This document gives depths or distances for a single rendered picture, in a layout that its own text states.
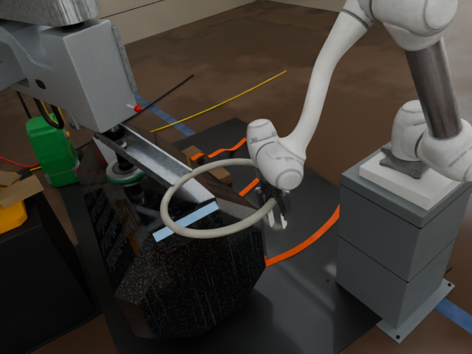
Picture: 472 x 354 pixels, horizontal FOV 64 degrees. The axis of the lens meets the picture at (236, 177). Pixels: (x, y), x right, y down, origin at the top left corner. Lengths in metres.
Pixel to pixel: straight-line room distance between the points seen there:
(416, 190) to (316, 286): 0.93
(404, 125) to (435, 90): 0.33
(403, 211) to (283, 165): 0.70
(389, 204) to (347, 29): 0.75
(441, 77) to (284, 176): 0.54
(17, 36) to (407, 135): 1.74
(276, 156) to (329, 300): 1.30
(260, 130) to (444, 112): 0.57
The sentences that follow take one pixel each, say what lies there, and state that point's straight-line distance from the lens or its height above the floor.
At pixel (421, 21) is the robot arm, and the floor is 1.56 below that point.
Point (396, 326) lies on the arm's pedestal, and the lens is 2.19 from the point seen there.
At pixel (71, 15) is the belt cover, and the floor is 1.58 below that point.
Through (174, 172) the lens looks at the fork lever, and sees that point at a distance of 1.71.
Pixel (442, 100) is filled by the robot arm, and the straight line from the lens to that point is 1.32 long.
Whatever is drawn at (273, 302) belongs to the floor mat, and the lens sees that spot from 2.23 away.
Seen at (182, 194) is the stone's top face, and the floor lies 0.80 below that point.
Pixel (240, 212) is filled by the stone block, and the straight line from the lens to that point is 1.77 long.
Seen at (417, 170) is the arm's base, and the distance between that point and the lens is 1.69.
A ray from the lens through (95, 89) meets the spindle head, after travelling 1.69.
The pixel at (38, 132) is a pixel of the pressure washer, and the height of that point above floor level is 0.51.
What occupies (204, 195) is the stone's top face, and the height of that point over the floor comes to 0.80.
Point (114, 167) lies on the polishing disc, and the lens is 2.01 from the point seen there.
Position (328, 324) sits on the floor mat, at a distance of 2.16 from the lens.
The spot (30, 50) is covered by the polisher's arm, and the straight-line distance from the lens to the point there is 2.03.
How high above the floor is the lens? 1.88
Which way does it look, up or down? 37 degrees down
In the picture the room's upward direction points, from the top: 9 degrees counter-clockwise
